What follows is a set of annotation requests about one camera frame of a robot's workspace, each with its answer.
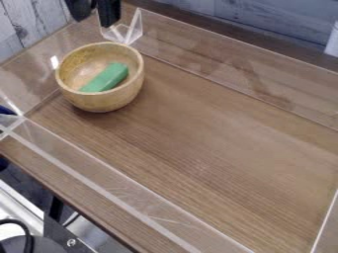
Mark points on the brown wooden bowl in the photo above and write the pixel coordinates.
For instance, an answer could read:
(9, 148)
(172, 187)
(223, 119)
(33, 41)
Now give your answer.
(83, 64)

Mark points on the clear acrylic tray walls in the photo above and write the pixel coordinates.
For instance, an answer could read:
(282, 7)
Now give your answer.
(216, 164)

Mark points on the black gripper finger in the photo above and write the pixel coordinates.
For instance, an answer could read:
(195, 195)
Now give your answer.
(80, 8)
(108, 12)

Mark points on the black table leg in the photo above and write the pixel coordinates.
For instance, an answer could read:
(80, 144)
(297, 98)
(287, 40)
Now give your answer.
(56, 209)

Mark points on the black metal bracket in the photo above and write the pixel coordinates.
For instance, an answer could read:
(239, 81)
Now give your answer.
(63, 237)

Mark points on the green rectangular block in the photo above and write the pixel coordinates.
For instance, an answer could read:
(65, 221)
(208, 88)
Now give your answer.
(107, 79)

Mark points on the white object at right edge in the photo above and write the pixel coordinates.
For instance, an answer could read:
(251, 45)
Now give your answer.
(331, 46)

